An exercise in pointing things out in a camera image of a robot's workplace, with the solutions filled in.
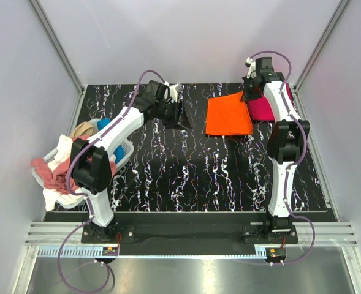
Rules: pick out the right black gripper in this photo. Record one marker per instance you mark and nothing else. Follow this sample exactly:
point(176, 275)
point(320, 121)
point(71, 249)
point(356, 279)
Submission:
point(249, 94)

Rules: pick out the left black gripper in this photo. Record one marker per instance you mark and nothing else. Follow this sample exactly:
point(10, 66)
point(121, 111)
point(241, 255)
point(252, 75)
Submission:
point(177, 113)

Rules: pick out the orange t shirt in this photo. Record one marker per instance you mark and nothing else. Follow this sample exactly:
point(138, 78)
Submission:
point(228, 116)

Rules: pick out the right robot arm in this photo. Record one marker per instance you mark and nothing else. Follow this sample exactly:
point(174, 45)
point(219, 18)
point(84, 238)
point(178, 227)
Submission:
point(286, 146)

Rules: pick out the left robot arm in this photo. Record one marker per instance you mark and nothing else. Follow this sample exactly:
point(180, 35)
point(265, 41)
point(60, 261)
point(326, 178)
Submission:
point(101, 217)

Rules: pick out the folded magenta t shirt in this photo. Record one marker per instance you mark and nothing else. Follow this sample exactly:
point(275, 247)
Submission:
point(263, 108)

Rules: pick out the blue t shirt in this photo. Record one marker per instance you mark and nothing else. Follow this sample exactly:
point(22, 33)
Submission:
point(119, 152)

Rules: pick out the beige t shirt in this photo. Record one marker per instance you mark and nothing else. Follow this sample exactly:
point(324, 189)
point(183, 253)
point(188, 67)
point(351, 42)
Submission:
point(83, 129)

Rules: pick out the dusty pink t shirt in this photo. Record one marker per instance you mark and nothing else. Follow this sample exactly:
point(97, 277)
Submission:
point(92, 171)

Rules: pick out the white laundry basket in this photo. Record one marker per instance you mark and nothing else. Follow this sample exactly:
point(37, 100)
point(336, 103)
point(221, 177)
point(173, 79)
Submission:
point(98, 140)

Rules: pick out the white t shirt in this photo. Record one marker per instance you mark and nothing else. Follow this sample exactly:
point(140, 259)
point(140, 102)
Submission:
point(54, 177)

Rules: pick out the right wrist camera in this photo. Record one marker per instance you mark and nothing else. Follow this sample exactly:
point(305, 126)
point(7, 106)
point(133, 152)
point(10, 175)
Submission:
point(251, 65)

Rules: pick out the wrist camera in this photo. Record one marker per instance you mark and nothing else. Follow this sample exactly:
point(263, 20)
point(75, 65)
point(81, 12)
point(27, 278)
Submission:
point(251, 65)
point(172, 93)

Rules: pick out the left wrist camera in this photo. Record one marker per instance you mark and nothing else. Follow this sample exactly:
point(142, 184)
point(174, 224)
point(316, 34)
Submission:
point(172, 93)

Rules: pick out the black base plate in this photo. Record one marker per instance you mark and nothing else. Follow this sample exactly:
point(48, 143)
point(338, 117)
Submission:
point(183, 234)

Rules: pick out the slotted cable duct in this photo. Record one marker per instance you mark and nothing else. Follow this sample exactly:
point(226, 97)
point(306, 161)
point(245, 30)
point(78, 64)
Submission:
point(78, 252)

